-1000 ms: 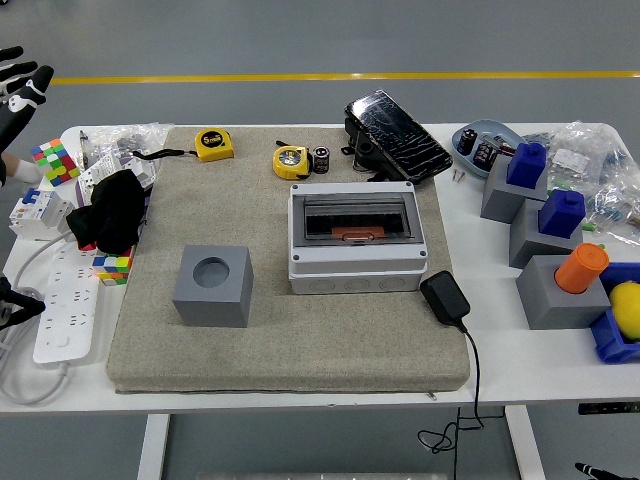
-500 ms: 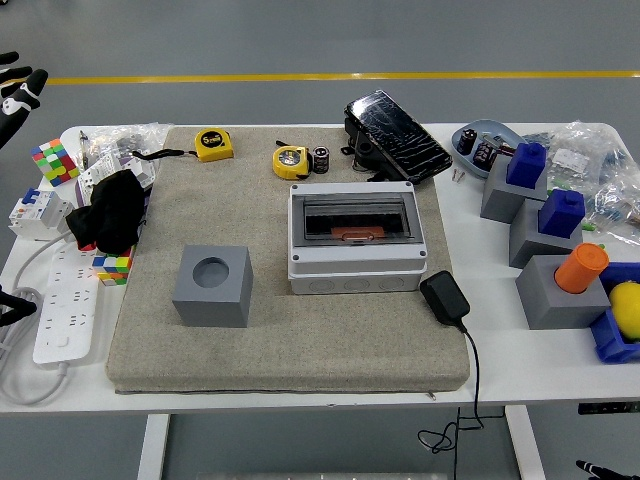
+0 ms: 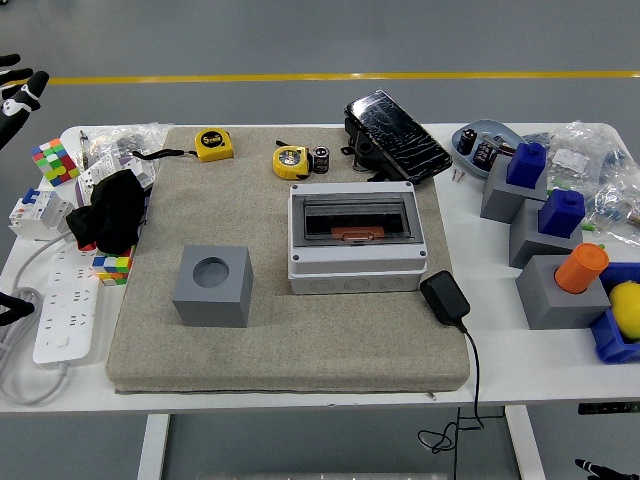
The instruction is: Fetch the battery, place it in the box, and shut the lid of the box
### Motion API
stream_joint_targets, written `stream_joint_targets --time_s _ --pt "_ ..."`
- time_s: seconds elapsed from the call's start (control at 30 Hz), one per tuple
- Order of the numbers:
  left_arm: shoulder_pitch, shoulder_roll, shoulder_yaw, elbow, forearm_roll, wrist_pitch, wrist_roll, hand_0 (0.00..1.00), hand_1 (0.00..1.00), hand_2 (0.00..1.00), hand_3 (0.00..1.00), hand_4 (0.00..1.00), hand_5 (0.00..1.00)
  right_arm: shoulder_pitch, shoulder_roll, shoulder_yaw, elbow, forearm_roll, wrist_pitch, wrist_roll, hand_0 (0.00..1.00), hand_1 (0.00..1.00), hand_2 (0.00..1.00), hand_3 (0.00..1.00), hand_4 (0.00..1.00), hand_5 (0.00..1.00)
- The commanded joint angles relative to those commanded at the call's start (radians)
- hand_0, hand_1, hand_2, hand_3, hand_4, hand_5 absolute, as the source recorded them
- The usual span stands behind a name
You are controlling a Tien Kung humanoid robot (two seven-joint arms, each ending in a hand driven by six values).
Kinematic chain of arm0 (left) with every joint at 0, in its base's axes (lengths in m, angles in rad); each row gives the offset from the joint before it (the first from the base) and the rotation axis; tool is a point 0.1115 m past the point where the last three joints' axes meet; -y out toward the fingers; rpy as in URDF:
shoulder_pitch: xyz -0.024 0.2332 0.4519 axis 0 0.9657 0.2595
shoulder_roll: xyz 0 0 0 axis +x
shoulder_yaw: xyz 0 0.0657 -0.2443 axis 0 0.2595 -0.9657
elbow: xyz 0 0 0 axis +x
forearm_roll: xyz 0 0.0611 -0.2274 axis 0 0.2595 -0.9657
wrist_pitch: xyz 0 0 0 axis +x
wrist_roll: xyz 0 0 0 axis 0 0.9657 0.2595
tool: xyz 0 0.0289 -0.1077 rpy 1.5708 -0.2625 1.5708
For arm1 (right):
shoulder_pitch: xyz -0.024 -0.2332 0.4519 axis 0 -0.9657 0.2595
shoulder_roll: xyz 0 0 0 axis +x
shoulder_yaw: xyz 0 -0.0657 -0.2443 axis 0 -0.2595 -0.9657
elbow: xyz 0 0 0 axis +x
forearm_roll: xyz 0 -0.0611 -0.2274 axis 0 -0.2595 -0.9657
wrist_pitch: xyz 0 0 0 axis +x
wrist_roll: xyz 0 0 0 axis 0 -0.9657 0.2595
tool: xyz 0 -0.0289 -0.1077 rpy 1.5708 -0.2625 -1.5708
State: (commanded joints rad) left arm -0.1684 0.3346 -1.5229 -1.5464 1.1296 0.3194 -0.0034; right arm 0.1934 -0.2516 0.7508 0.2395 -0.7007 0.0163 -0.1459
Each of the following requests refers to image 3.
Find white-framed colourful puzzle cube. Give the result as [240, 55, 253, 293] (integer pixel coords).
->
[30, 138, 81, 187]

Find clear plastic bag of parts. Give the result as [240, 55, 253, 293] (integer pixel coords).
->
[582, 177, 640, 246]
[519, 119, 640, 189]

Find yellow ball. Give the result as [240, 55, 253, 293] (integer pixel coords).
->
[608, 281, 640, 344]

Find white table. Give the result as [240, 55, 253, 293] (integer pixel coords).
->
[0, 122, 640, 480]

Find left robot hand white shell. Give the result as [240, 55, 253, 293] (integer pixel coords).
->
[0, 53, 50, 151]

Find black power adapter plug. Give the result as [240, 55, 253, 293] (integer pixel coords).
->
[419, 270, 471, 329]

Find grey block with round hole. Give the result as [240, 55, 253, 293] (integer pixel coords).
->
[172, 243, 255, 329]

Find square yellow tape measure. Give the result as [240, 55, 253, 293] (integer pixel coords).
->
[132, 128, 235, 164]

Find grey block holder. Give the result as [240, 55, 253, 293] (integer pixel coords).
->
[514, 254, 612, 331]
[479, 154, 549, 225]
[508, 197, 585, 269]

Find blue-grey oval tray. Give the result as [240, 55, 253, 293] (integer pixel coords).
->
[451, 118, 526, 181]

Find black cloth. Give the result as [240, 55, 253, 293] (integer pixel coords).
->
[65, 169, 147, 254]

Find white circuit breaker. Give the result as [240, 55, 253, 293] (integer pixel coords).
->
[8, 187, 76, 244]

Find white purple breaker modules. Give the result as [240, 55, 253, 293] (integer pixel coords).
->
[74, 149, 157, 206]

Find black-framed colourful puzzle cube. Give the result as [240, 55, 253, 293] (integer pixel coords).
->
[92, 243, 137, 287]

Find smoky transparent box lid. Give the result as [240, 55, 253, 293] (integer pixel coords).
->
[292, 193, 417, 250]

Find blue block with knob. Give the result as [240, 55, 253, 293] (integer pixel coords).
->
[505, 142, 547, 190]
[538, 188, 586, 239]

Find white power strip cable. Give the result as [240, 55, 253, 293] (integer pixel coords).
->
[0, 234, 71, 406]

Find round yellow black tape measure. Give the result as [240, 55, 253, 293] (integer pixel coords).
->
[272, 145, 314, 180]

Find blue plastic bin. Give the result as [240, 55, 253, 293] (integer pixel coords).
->
[588, 261, 640, 365]

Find small metal clip part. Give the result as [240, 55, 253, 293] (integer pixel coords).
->
[483, 133, 519, 155]

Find glossy black case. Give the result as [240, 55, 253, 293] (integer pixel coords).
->
[343, 89, 454, 185]

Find white power strip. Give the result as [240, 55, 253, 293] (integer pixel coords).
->
[32, 238, 100, 366]

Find light grey electrical box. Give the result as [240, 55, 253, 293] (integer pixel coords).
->
[286, 182, 429, 296]

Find black adapter cord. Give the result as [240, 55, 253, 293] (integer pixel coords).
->
[417, 323, 506, 480]

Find orange cylinder battery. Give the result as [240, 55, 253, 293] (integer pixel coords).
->
[330, 224, 387, 247]
[553, 242, 610, 295]

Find black table control panel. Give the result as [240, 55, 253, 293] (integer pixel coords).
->
[578, 401, 640, 416]

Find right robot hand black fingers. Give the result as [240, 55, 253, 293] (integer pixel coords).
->
[573, 457, 640, 480]

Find grey-brown mat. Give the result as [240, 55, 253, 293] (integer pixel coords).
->
[105, 125, 471, 395]

